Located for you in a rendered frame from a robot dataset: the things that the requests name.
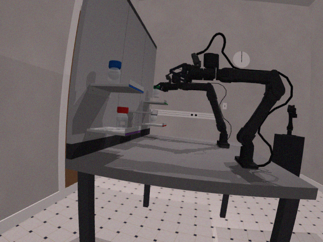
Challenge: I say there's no clear bottle with red cap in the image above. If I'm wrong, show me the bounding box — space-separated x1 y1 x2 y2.
116 107 129 130

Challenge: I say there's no clear bottle with green cap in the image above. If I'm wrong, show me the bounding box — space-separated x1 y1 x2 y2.
153 85 159 98

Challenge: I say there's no clear bottle with blue cap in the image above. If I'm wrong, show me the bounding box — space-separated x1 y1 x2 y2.
107 60 122 84

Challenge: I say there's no white bottle with dark grey cap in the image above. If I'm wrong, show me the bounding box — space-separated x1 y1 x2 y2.
150 114 157 125

